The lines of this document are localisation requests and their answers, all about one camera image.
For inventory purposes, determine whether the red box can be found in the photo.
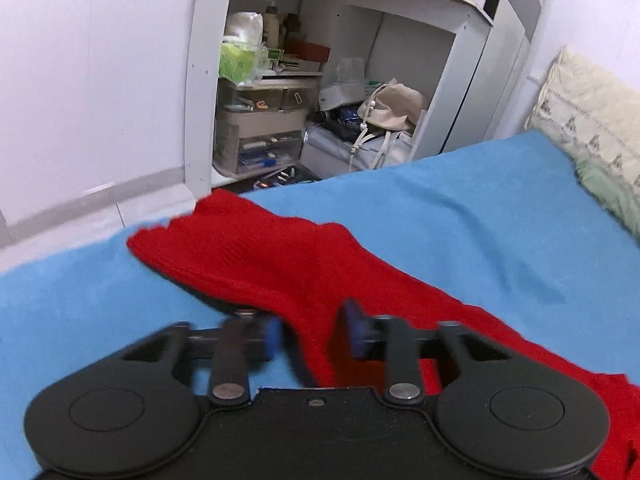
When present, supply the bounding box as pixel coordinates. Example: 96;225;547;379
286;37;332;62

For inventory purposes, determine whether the white shelf unit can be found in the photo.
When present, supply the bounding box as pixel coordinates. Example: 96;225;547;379
184;0;496;199

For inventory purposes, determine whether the green pillow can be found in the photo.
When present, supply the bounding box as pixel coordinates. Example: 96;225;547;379
575;157;640;240

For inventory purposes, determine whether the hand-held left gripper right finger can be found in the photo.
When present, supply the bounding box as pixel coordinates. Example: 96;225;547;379
338;300;513;406

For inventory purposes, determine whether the white tissue box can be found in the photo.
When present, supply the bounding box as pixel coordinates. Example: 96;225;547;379
319;57;368;111

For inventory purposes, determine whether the red knit garment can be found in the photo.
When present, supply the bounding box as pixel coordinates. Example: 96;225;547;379
126;189;640;480

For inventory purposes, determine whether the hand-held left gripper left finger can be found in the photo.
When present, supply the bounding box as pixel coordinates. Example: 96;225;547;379
123;309;284;407

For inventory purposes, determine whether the cream patterned pillow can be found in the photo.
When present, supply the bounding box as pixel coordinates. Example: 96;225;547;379
524;45;640;187

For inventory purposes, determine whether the white plastic bag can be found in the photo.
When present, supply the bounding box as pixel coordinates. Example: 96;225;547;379
223;11;264;46

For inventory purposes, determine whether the white lotion bottle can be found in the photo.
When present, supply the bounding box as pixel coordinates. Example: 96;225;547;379
262;1;281;50

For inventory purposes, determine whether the silver storage bag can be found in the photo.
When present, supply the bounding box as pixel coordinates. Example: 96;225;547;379
300;121;416;178

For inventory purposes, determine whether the clear plastic drawer organizer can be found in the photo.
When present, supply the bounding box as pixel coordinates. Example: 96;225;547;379
212;77;321;178

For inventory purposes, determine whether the beige bag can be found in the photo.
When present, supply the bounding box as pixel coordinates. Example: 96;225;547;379
357;78;430;133

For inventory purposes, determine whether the blue blanket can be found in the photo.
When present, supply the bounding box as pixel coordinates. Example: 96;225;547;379
0;130;640;480

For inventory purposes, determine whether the green tissue pack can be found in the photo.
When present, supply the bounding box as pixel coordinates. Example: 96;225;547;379
219;41;271;86

